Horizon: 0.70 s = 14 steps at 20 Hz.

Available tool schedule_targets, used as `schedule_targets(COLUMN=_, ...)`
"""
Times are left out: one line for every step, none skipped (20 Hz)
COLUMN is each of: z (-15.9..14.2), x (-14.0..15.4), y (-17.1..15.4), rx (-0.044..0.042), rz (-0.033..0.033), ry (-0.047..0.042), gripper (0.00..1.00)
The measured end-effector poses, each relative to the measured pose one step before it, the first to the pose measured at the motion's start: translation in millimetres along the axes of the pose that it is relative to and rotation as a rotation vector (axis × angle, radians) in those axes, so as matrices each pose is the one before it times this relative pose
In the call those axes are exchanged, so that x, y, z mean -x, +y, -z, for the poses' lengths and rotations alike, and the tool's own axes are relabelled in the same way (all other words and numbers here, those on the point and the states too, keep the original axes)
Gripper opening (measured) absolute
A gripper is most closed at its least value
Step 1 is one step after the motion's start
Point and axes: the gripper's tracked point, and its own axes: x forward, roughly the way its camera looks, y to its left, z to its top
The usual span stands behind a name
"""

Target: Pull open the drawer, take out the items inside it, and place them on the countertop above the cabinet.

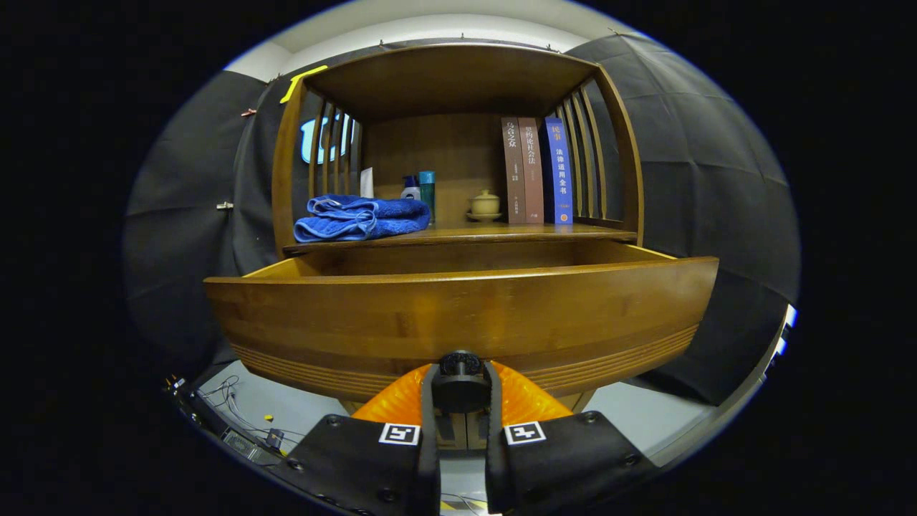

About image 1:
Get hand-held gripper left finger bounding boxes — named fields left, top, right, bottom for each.
left=276, top=362, right=441, bottom=516

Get folded blue towel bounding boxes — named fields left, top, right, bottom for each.
left=294, top=194, right=432, bottom=243

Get beige lidded teacup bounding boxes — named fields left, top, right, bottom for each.
left=466, top=189, right=504, bottom=222

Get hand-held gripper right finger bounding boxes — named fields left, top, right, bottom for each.
left=485, top=360, right=660, bottom=516

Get grey floor box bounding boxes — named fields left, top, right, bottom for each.
left=219, top=426, right=285, bottom=461

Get white floor cables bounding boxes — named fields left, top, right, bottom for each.
left=199, top=374, right=244, bottom=431

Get wooden drawer with black knob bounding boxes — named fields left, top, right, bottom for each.
left=203, top=239, right=720, bottom=414

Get wooden cabinet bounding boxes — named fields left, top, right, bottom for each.
left=271, top=42, right=645, bottom=452

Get blue book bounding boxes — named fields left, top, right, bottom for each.
left=543, top=117, right=574, bottom=226

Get teal bottle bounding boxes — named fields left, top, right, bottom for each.
left=418, top=171, right=436, bottom=224

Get wooden countertop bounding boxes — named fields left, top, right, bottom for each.
left=283, top=222, right=638, bottom=253

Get dark brown book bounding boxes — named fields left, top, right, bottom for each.
left=501, top=117, right=527, bottom=224

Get reddish brown book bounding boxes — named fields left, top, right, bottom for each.
left=518, top=117, right=545, bottom=224

